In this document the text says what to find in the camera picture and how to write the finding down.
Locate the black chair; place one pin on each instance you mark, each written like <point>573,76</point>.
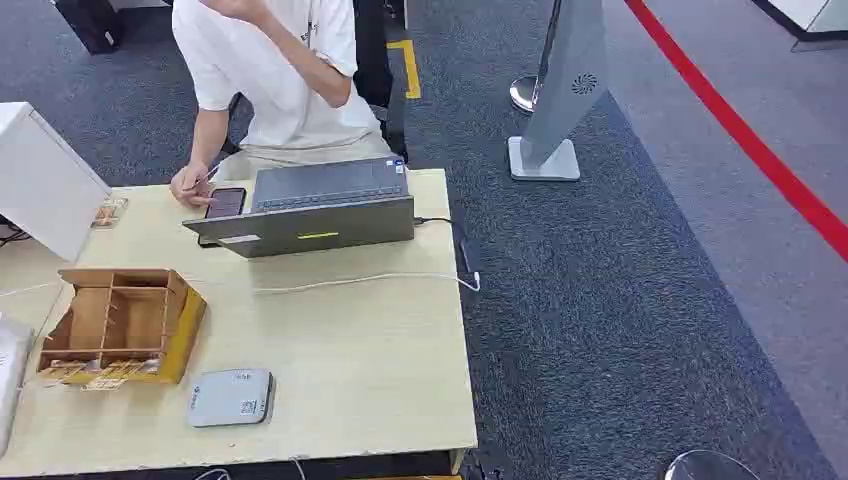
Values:
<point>378,66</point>

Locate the grey laptop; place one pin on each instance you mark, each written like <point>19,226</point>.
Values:
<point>318,212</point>

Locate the chrome stanchion base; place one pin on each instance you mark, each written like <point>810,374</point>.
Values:
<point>523,93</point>

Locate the chrome round base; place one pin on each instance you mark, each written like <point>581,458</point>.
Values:
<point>709,466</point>

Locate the grey kiosk stand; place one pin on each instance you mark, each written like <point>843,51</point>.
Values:
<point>563,86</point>

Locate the white pen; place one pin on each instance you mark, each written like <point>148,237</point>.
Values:
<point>208,174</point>

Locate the black cabinet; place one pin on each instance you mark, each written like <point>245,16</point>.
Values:
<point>89,23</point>

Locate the person's hand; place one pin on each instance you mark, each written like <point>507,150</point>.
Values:
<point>188,187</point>

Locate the red floor tape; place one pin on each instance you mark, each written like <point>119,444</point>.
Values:
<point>742,132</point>

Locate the black smartphone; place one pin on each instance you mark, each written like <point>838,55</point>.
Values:
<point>226,202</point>

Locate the grey card reader device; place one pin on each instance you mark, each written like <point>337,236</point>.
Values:
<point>230,397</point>

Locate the person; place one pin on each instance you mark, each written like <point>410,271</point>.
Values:
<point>278,86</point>

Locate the wooden compartment box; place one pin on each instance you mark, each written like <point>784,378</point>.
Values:
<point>126,324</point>

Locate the white computer case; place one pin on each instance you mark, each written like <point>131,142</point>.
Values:
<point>40,179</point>

